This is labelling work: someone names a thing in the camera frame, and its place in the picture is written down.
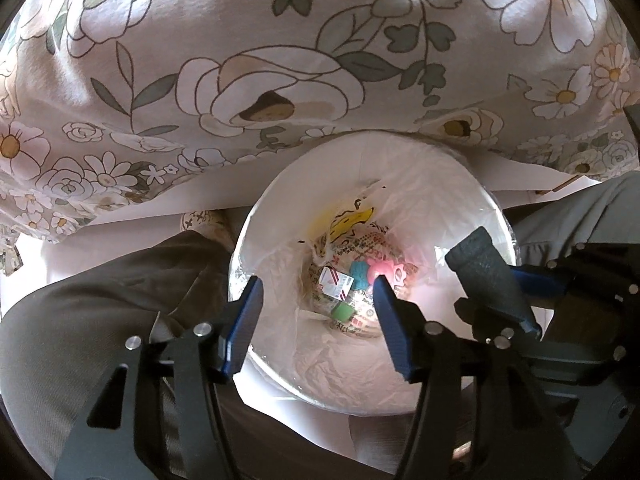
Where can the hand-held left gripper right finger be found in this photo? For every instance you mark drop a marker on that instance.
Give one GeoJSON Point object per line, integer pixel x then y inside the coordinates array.
{"type": "Point", "coordinates": [395, 330]}

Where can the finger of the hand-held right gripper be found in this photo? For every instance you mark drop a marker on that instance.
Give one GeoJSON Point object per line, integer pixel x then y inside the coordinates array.
{"type": "Point", "coordinates": [472, 320]}
{"type": "Point", "coordinates": [542, 282]}

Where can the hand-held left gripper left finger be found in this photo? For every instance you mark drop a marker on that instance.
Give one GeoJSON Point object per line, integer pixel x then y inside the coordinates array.
{"type": "Point", "coordinates": [242, 325]}

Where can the green cube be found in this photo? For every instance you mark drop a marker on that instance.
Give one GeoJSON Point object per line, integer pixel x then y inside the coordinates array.
{"type": "Point", "coordinates": [342, 312]}

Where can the pink plastic toy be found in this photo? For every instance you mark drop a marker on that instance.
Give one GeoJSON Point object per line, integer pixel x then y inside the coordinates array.
{"type": "Point", "coordinates": [396, 269]}

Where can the blue plastic toy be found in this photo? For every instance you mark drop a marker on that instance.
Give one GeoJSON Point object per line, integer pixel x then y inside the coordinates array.
{"type": "Point", "coordinates": [359, 274]}

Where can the small white and red box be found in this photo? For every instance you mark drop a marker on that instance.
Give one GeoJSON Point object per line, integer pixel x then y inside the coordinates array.
{"type": "Point", "coordinates": [332, 282]}

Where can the white round waste bin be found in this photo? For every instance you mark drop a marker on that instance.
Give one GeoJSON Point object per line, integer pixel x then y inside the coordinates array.
{"type": "Point", "coordinates": [300, 200]}

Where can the person's right leg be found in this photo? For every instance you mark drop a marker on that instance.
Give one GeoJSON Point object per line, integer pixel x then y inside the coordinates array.
{"type": "Point", "coordinates": [575, 215]}

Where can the person's leg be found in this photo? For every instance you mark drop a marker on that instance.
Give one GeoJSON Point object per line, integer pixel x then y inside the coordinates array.
{"type": "Point", "coordinates": [100, 310]}
{"type": "Point", "coordinates": [575, 215]}

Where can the person's left leg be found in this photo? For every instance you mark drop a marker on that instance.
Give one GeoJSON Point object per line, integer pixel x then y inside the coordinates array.
{"type": "Point", "coordinates": [100, 310]}

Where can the floral bedspread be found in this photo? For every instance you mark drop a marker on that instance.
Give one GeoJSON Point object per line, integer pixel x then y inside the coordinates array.
{"type": "Point", "coordinates": [200, 35]}

